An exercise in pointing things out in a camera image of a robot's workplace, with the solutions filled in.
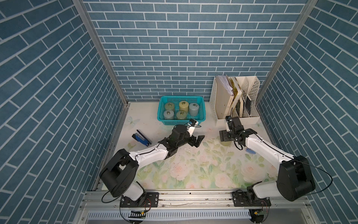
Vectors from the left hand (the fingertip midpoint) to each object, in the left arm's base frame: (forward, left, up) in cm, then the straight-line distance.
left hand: (202, 133), depth 82 cm
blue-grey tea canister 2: (+22, +22, -8) cm, 32 cm away
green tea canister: (+29, +22, -7) cm, 37 cm away
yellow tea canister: (+31, +11, -8) cm, 34 cm away
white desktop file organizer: (+31, -39, -7) cm, 50 cm away
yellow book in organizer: (+26, -24, +10) cm, 37 cm away
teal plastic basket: (+33, +15, -15) cm, 39 cm away
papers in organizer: (+33, -17, +14) cm, 40 cm away
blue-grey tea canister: (+28, +3, -9) cm, 30 cm away
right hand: (+4, -18, -6) cm, 19 cm away
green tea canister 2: (+21, +13, -8) cm, 26 cm away
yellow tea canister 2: (+1, -18, -13) cm, 22 cm away
